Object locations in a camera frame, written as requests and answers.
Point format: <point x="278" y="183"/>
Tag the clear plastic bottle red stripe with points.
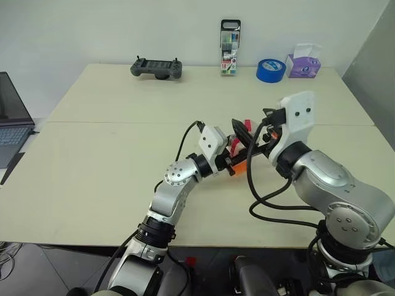
<point x="239" y="170"/>

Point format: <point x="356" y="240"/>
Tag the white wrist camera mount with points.
<point x="296" y="131"/>
<point x="213" y="135"/>

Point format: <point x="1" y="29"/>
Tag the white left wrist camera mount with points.
<point x="213" y="135"/>

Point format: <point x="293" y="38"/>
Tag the clear marker pen case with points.
<point x="230" y="52"/>

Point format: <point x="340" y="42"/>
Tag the blue tape roll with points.
<point x="270" y="74"/>

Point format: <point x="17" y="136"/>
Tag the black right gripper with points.
<point x="276" y="117"/>

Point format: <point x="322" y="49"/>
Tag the purple tissue box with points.
<point x="304" y="66"/>

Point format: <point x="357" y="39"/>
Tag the dark rounded shape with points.
<point x="256" y="277"/>

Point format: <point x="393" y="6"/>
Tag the grey handheld game controller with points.
<point x="154" y="68"/>

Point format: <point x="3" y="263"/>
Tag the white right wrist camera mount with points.
<point x="296" y="131"/>

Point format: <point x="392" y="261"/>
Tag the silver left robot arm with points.
<point x="172" y="197"/>

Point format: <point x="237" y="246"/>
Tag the grey laptop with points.
<point x="12" y="135"/>

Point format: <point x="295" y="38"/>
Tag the small red object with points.
<point x="191" y="262"/>

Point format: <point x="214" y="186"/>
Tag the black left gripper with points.
<point x="222" y="163"/>

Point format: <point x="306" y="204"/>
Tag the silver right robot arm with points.
<point x="333" y="185"/>

